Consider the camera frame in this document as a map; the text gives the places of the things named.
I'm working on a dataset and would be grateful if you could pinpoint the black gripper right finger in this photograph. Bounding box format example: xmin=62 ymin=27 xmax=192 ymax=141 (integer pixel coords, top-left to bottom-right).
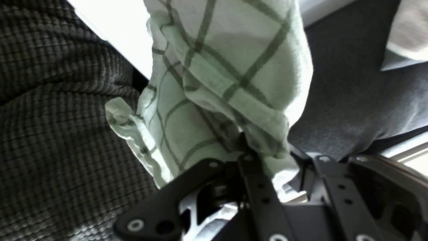
xmin=306 ymin=153 xmax=428 ymax=241

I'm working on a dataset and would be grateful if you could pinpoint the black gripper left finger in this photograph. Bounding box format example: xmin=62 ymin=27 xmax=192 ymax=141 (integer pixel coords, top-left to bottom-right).
xmin=112 ymin=152 xmax=296 ymax=241

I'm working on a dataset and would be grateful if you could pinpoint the white green-checked towel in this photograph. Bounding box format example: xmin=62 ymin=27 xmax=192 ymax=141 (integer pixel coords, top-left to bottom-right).
xmin=104 ymin=0 xmax=315 ymax=191

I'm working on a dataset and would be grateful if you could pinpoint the dark blue sofa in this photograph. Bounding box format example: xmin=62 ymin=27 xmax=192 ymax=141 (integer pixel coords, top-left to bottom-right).
xmin=287 ymin=0 xmax=428 ymax=164

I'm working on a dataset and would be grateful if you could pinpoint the dark textured cushion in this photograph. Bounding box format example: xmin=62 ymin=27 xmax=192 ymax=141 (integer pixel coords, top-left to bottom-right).
xmin=0 ymin=0 xmax=167 ymax=241

